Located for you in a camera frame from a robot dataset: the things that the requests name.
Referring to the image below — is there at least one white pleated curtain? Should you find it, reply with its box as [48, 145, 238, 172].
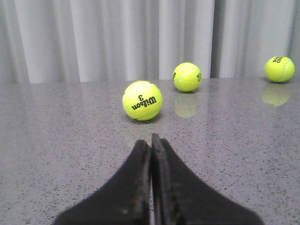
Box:
[0, 0, 300, 83]

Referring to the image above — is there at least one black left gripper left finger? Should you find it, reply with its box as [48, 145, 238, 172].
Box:
[54, 140, 151, 225]

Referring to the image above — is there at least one yellow tennis ball centre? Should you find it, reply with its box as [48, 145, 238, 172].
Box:
[264, 56, 295, 83]

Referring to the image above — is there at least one Roland Garros tennis ball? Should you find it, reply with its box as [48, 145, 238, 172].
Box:
[173, 62, 203, 92]

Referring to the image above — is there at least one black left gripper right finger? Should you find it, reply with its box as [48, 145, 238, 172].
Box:
[151, 134, 263, 225]

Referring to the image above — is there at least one Wilson 3 tennis ball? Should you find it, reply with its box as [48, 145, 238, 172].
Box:
[122, 81, 163, 121]

